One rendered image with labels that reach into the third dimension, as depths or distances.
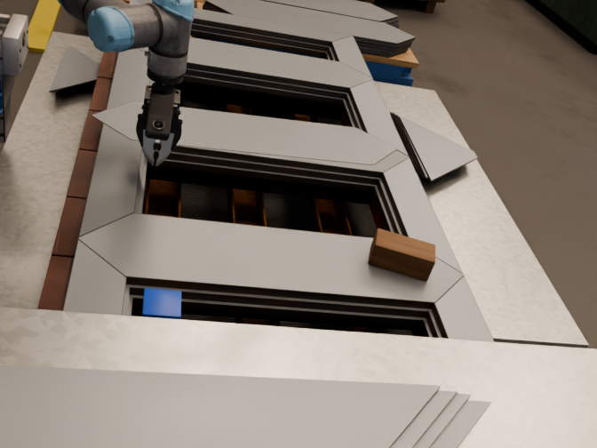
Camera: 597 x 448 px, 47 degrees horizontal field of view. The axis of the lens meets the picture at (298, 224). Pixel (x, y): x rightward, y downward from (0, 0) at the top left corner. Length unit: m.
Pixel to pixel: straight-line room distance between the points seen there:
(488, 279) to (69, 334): 1.05
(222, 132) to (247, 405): 0.97
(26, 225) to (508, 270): 1.10
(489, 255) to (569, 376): 0.75
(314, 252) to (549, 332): 0.56
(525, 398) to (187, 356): 0.43
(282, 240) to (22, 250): 0.55
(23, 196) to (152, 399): 1.00
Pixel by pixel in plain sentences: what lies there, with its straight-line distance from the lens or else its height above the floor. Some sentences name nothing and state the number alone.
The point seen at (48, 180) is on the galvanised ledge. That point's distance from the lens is 1.73.
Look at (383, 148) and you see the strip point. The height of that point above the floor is 0.87.
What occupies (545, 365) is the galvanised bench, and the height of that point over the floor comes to 1.05.
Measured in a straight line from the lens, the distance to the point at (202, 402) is 0.75.
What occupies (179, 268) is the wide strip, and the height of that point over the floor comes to 0.87.
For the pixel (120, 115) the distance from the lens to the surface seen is 1.64.
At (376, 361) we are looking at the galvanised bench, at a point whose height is 1.05.
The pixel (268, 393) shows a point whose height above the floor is 1.07.
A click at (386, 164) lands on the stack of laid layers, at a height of 0.87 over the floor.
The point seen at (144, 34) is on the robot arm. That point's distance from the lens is 1.27.
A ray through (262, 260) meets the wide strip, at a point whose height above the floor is 0.87.
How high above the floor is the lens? 1.66
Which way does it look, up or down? 35 degrees down
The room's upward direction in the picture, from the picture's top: 15 degrees clockwise
